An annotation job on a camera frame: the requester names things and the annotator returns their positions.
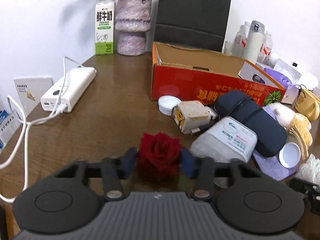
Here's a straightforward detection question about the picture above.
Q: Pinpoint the red fabric rose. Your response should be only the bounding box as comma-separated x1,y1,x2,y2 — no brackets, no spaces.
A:
136,132,182,183

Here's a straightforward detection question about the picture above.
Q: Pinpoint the white jar lid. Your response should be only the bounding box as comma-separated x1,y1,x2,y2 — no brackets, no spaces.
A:
158,95,181,116
279,142,301,168

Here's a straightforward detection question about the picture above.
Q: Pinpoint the purple woven pouch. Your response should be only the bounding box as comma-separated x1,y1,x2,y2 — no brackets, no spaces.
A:
253,105,298,181

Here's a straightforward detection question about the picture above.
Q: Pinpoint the cream cube charger gadget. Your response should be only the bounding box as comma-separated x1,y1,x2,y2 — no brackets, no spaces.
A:
171,100,217,134

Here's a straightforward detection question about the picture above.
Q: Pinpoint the white yellow plush toy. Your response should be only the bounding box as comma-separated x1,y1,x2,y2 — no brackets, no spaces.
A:
269,102,313,160

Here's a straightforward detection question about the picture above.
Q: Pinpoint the navy blue zip case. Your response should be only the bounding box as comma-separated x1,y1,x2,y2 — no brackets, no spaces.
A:
213,90,287,158

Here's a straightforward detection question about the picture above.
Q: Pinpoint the yellow ceramic mug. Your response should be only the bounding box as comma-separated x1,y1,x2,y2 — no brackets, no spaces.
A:
295,89,319,122

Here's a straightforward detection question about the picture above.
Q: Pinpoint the red cardboard box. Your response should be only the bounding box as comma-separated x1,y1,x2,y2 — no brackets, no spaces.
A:
150,42,285,106

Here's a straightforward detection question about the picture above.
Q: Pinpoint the white power bank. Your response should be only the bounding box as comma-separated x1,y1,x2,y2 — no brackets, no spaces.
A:
40,67,97,113

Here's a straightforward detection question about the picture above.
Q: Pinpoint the purple tissue pack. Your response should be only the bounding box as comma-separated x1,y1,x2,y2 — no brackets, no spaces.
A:
264,68,298,105

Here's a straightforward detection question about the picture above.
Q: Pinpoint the white booklet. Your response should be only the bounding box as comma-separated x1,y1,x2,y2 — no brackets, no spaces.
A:
14,75,54,116

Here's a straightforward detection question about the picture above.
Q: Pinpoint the blue white box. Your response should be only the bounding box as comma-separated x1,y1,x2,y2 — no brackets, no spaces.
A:
0,110,20,151

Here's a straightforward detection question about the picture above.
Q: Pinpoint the water bottle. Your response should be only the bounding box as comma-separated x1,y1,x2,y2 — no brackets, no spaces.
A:
232,21,251,57
257,31,273,64

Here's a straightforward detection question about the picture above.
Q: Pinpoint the white thermos bottle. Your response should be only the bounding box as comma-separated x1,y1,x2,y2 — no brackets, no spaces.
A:
242,21,265,64

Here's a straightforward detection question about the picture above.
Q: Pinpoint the purple marbled vase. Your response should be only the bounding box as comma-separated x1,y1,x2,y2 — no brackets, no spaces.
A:
115,0,152,56

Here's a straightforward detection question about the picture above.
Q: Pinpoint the black paper bag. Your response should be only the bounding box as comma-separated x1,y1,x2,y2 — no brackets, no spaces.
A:
154,0,231,51

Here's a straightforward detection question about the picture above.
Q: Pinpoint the milk carton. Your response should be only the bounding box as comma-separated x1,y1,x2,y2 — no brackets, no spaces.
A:
94,0,116,55

